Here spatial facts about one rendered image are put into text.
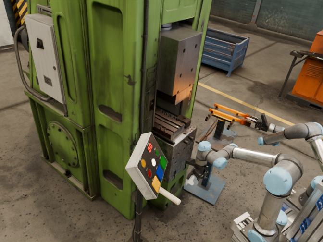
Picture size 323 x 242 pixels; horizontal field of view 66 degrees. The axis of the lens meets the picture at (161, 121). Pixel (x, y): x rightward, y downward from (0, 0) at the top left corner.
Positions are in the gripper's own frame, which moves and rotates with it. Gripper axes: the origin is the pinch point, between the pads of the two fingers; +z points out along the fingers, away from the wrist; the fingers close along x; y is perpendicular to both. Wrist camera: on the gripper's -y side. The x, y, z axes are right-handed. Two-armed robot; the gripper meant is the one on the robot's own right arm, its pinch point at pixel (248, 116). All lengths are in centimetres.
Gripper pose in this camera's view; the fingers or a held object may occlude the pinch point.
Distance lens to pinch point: 247.3
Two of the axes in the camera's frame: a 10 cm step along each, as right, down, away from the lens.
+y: -0.8, 8.1, 5.8
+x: 5.5, -4.4, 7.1
